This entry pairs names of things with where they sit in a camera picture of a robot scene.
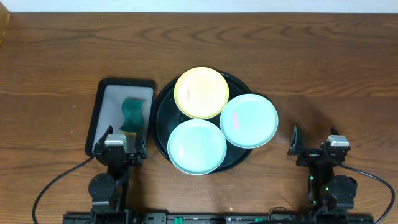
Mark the light blue plate front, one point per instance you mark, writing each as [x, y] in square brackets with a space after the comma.
[197, 147]

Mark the yellow plate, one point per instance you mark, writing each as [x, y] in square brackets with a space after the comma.
[201, 93]

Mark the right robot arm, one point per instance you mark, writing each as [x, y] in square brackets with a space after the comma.
[331, 194]

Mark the round black serving tray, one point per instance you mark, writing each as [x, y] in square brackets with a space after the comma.
[166, 116]

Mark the green yellow sponge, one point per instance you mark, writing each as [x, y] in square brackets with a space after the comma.
[132, 112]

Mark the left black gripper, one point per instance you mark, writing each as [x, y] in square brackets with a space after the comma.
[141, 154]

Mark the black rectangular sponge tray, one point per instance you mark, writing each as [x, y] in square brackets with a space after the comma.
[107, 111]

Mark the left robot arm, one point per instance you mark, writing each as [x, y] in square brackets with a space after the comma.
[109, 190]

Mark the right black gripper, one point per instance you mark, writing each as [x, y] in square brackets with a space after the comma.
[310, 155]

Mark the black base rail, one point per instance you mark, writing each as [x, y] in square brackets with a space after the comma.
[162, 218]

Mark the light blue plate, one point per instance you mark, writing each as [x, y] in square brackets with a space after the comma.
[197, 147]
[249, 121]

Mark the light blue plate right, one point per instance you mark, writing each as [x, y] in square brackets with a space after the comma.
[249, 121]

